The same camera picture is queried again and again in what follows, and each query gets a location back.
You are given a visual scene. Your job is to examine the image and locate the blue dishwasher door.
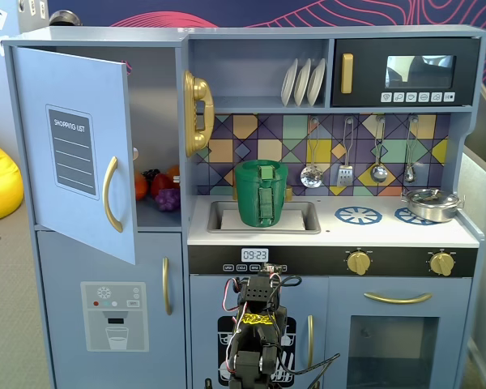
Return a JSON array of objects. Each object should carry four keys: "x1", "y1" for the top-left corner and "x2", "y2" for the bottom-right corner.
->
[{"x1": 190, "y1": 275, "x2": 329, "y2": 389}]

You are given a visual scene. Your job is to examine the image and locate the blue ice dispenser door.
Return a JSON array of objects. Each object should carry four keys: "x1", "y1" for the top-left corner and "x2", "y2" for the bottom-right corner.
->
[{"x1": 36, "y1": 230, "x2": 185, "y2": 389}]

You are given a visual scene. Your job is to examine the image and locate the long gold curved door handle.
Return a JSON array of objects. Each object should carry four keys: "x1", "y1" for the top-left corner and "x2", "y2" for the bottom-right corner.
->
[{"x1": 102, "y1": 156, "x2": 125, "y2": 234}]

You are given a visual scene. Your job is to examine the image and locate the metal ladle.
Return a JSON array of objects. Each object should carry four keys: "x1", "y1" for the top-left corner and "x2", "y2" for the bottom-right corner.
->
[{"x1": 369, "y1": 115, "x2": 389, "y2": 183}]

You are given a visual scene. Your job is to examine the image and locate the blue oven door with window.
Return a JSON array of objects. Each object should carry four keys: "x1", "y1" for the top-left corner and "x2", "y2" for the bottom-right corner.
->
[{"x1": 327, "y1": 277, "x2": 473, "y2": 389}]

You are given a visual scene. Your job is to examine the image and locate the short gold fridge handle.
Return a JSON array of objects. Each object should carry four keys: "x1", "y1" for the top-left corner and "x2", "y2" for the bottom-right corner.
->
[{"x1": 161, "y1": 256, "x2": 173, "y2": 316}]

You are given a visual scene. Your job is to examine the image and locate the gold microwave handle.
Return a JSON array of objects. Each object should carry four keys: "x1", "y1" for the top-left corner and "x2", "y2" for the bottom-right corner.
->
[{"x1": 340, "y1": 53, "x2": 355, "y2": 94}]

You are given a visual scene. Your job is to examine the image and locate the blue wooden toy kitchen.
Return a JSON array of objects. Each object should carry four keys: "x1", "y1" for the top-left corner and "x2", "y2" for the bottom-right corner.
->
[{"x1": 0, "y1": 24, "x2": 486, "y2": 389}]

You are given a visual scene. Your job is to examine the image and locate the blue shopping list door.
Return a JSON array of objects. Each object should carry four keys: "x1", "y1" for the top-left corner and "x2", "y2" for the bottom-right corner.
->
[{"x1": 11, "y1": 45, "x2": 138, "y2": 267}]

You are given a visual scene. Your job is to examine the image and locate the metal slotted spatula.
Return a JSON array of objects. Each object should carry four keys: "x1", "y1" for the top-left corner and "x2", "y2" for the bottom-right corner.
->
[{"x1": 335, "y1": 117, "x2": 356, "y2": 188}]

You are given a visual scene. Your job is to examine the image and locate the toy microwave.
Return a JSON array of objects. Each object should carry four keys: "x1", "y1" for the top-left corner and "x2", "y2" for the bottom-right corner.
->
[{"x1": 331, "y1": 37, "x2": 481, "y2": 109}]

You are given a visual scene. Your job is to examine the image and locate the red toy strawberry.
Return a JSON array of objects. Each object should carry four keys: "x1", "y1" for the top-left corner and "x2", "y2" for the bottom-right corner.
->
[{"x1": 151, "y1": 173, "x2": 175, "y2": 198}]

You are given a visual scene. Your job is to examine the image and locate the gold oven handle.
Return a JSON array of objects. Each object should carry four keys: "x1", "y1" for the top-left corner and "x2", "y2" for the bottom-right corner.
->
[{"x1": 363, "y1": 291, "x2": 433, "y2": 305}]

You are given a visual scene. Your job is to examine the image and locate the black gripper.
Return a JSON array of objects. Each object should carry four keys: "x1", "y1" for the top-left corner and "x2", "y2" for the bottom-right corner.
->
[{"x1": 250, "y1": 271, "x2": 288, "y2": 311}]

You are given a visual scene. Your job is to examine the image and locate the white toy plate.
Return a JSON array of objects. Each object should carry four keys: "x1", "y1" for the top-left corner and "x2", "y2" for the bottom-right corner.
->
[
  {"x1": 293, "y1": 58, "x2": 312, "y2": 107},
  {"x1": 306, "y1": 58, "x2": 327, "y2": 107},
  {"x1": 280, "y1": 58, "x2": 300, "y2": 107}
]

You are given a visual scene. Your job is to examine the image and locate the yellow bean bag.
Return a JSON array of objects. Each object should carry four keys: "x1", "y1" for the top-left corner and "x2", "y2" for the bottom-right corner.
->
[{"x1": 0, "y1": 133, "x2": 24, "y2": 226}]

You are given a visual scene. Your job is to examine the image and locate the steel pot lid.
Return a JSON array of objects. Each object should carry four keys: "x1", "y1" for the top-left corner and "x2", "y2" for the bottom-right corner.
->
[{"x1": 405, "y1": 188, "x2": 459, "y2": 207}]

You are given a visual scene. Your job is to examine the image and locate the gold stove knob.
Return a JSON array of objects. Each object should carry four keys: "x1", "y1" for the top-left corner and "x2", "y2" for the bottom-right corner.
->
[
  {"x1": 428, "y1": 250, "x2": 456, "y2": 277},
  {"x1": 346, "y1": 250, "x2": 372, "y2": 276}
]

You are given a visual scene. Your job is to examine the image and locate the purple toy grapes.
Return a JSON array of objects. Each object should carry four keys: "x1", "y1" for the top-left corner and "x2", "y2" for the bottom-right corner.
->
[{"x1": 155, "y1": 188, "x2": 182, "y2": 212}]

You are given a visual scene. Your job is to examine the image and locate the green plastic container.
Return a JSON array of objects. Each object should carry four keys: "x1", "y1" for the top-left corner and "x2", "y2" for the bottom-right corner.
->
[{"x1": 233, "y1": 177, "x2": 292, "y2": 227}]

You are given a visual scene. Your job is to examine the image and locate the steel toy pot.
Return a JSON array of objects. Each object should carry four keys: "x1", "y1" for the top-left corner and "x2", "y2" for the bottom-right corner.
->
[{"x1": 400, "y1": 188, "x2": 467, "y2": 224}]

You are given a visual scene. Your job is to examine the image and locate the gold toy telephone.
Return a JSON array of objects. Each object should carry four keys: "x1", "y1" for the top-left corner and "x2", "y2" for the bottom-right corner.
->
[{"x1": 181, "y1": 70, "x2": 215, "y2": 158}]

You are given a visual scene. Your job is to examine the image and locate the grey toy sink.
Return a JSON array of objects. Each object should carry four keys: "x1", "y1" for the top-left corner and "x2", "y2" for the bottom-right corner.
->
[{"x1": 206, "y1": 199, "x2": 322, "y2": 235}]

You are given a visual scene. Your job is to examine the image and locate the black camera cable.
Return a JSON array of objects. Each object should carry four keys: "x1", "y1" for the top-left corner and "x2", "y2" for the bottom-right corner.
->
[{"x1": 266, "y1": 351, "x2": 342, "y2": 389}]

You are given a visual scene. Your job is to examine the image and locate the metal skimmer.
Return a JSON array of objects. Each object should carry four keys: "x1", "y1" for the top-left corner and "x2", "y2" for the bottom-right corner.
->
[{"x1": 300, "y1": 117, "x2": 324, "y2": 190}]

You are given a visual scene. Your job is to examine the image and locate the round metal object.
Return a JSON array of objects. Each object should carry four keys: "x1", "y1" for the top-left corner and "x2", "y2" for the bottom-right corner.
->
[{"x1": 48, "y1": 10, "x2": 83, "y2": 28}]

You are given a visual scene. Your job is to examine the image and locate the gold dishwasher handle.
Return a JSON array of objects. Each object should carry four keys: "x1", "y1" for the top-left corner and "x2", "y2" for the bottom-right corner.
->
[{"x1": 306, "y1": 314, "x2": 315, "y2": 370}]

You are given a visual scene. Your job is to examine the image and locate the metal spoon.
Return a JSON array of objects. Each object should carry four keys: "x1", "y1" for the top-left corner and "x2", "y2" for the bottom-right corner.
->
[{"x1": 403, "y1": 115, "x2": 419, "y2": 183}]

